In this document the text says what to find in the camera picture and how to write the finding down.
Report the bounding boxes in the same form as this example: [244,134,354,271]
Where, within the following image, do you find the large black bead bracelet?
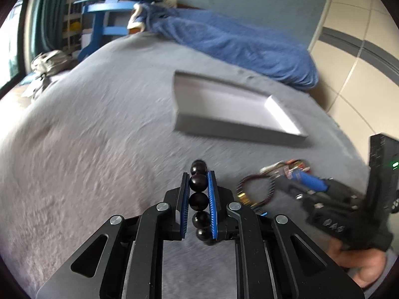
[189,159,213,246]

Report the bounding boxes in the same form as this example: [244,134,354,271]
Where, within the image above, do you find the red bead gold charm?
[258,159,311,178]

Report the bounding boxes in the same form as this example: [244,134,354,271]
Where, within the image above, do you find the dark red bead bracelet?
[237,173,277,209]

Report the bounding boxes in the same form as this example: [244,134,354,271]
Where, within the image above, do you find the right hand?
[327,238,387,288]

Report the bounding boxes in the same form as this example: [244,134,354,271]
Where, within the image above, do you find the grey cardboard tray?
[173,71,308,146]

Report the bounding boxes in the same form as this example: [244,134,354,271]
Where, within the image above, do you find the cream wardrobe doors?
[310,0,398,159]

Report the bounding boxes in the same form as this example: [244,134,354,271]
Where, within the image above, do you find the blue fleece blanket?
[127,3,319,90]

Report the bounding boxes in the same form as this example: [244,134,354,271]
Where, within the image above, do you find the grey clothes pile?
[22,50,75,100]

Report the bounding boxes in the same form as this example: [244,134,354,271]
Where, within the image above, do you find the white shelf rack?
[62,0,83,54]

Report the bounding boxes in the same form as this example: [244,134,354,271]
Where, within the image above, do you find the blue wooden desk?
[76,0,160,62]

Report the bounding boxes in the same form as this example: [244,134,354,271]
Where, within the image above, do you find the window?
[1,0,25,88]

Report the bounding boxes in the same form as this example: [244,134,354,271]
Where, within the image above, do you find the teal curtain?
[30,0,66,57]

